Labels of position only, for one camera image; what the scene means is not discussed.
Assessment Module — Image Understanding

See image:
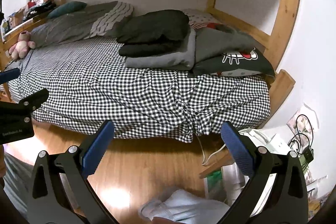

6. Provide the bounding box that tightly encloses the black garment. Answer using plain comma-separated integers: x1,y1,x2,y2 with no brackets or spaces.
116,10,190,57

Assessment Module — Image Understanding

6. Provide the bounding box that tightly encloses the pink plush toy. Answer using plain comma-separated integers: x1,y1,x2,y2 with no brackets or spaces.
9,31,36,61

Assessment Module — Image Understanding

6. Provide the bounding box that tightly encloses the green bottle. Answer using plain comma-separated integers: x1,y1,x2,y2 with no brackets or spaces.
206,170,223,193

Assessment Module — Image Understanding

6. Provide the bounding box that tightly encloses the checkered black white bedsheet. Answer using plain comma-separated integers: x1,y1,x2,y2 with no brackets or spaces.
7,38,270,143

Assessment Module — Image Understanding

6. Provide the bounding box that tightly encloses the dark green pillow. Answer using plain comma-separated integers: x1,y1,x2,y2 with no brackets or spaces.
47,1,87,19

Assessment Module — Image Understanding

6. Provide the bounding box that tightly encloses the white slipper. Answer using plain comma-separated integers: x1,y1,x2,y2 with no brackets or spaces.
138,188,230,223

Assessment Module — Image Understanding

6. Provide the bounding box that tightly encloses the grey striped duvet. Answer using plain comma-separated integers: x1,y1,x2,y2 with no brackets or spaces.
30,1,134,48

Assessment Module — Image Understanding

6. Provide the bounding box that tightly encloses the black cartoon print pillow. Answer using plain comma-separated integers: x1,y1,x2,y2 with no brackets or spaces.
191,48,275,78

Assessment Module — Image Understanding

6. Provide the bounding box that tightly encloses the grey folded garment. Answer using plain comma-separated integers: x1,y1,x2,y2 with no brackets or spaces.
125,27,196,71

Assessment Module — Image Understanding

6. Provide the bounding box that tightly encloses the black cable bundle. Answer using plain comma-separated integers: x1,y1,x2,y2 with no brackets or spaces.
287,114,314,159

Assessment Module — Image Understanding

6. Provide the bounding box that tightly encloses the white power cable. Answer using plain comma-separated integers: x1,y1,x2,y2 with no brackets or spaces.
195,134,227,167

